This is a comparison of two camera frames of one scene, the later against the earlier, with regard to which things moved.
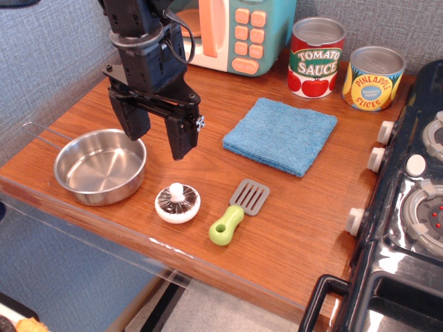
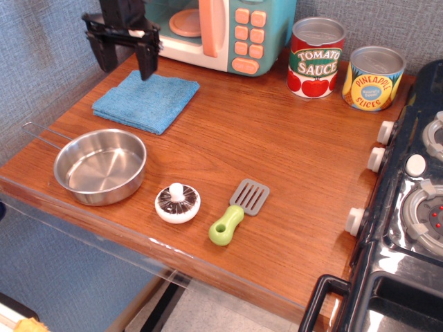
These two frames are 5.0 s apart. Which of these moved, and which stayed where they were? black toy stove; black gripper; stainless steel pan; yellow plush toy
Moved: black gripper
Stayed: yellow plush toy; stainless steel pan; black toy stove
